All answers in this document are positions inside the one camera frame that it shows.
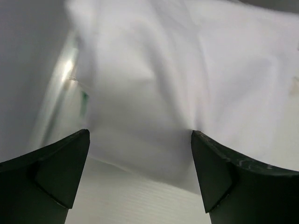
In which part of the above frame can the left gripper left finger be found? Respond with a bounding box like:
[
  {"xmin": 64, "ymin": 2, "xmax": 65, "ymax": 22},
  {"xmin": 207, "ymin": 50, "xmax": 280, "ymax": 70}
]
[{"xmin": 0, "ymin": 129, "xmax": 90, "ymax": 224}]

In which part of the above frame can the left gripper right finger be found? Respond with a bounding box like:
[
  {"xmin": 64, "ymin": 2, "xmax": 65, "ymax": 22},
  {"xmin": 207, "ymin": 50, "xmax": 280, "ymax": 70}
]
[{"xmin": 191, "ymin": 131, "xmax": 299, "ymax": 224}]

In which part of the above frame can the folded green t shirt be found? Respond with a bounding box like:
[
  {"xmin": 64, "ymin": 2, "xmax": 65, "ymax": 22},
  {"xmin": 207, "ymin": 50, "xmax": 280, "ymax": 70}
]
[{"xmin": 80, "ymin": 91, "xmax": 89, "ymax": 117}]

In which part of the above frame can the white t shirt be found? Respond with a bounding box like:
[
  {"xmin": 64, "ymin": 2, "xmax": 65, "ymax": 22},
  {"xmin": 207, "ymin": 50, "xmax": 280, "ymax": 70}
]
[{"xmin": 66, "ymin": 0, "xmax": 299, "ymax": 193}]

